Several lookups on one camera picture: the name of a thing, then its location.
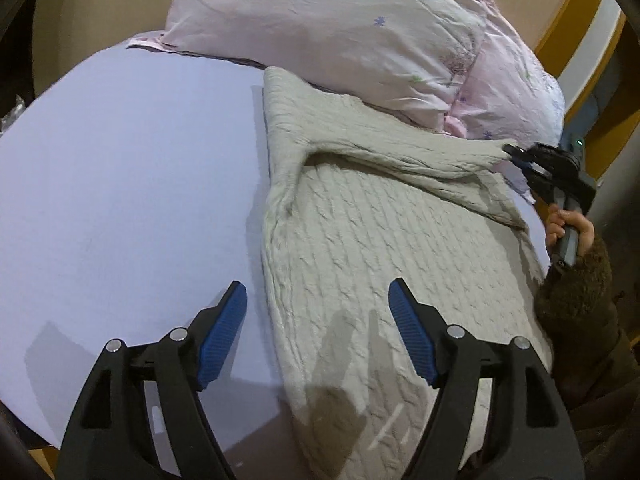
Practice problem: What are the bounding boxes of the brown fuzzy sleeve forearm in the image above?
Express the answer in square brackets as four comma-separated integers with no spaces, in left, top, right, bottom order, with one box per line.
[534,237,634,411]

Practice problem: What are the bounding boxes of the pink floral pillow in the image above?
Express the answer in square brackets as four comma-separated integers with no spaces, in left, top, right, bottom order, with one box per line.
[444,0,565,148]
[137,0,487,129]

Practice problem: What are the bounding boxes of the person's right hand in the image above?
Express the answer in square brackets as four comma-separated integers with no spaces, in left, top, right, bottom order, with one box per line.
[546,204,596,257]

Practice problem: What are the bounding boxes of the beige cable-knit sweater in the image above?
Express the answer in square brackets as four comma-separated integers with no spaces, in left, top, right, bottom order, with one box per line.
[262,67,552,479]

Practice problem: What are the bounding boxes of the lavender bed sheet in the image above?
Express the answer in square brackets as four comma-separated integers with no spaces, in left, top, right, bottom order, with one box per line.
[0,41,551,476]

